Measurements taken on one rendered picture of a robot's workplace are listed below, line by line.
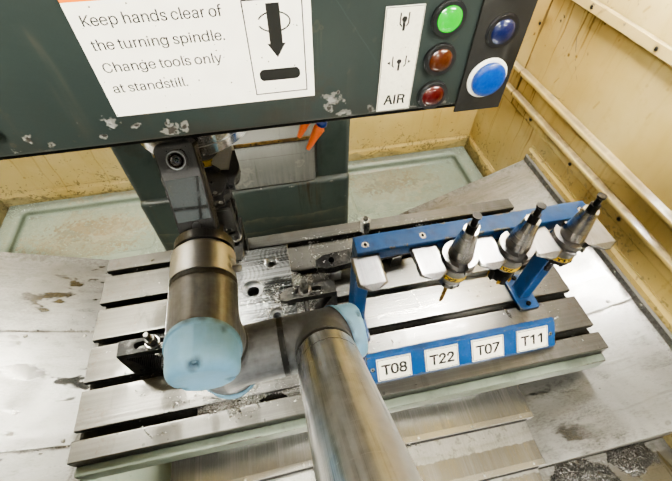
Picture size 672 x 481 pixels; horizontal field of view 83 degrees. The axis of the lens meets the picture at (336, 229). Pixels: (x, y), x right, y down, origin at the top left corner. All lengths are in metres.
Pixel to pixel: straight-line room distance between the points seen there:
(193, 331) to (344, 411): 0.16
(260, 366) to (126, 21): 0.37
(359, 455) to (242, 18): 0.31
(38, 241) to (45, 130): 1.53
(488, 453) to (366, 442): 0.83
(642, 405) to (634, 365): 0.09
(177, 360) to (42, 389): 1.01
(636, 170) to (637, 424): 0.62
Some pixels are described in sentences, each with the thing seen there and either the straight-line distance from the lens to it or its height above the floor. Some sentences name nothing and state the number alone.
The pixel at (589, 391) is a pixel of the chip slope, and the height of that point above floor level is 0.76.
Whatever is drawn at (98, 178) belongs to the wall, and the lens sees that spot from 1.85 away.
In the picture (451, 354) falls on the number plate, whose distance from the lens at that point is 0.93.
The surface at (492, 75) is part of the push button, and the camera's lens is 0.38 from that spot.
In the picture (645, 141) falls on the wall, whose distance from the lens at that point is 1.24.
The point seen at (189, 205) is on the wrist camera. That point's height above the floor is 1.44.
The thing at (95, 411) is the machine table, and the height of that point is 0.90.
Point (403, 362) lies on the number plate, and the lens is 0.90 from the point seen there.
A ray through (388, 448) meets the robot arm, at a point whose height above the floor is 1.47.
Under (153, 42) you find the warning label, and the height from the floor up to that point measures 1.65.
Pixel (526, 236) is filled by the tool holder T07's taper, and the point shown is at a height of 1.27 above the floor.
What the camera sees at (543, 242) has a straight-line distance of 0.80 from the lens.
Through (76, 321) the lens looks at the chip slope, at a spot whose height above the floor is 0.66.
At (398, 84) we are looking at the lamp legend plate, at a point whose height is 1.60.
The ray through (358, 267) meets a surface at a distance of 0.67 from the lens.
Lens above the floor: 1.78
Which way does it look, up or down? 51 degrees down
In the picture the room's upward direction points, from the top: straight up
